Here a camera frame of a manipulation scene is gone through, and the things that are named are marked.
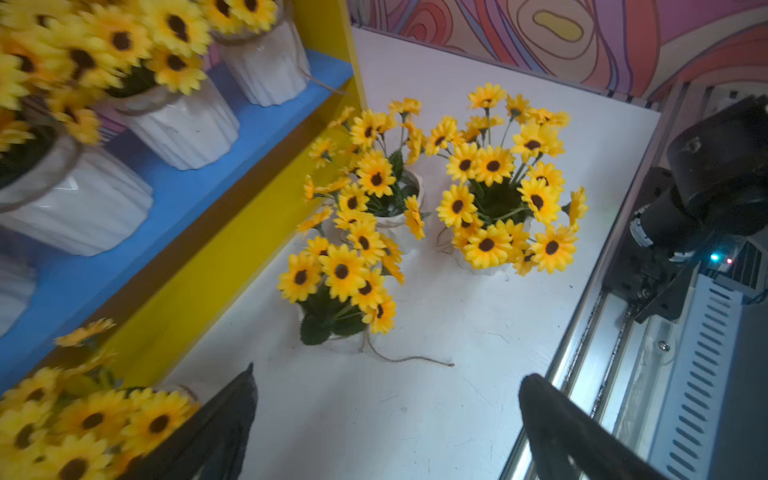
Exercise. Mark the sunflower pot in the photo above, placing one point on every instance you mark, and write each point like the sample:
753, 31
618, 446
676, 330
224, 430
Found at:
18, 284
337, 283
59, 186
261, 46
370, 158
164, 95
82, 422
506, 206

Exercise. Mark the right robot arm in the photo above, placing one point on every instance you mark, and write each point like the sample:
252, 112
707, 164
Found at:
715, 186

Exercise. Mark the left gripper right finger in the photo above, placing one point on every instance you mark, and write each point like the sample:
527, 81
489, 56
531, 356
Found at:
565, 442

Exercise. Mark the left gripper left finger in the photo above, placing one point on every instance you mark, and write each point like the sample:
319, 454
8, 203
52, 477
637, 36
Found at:
212, 444

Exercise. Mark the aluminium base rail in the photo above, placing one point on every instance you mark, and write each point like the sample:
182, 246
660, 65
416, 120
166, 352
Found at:
620, 371

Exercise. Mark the yellow shelf unit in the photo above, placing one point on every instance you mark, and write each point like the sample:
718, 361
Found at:
209, 233

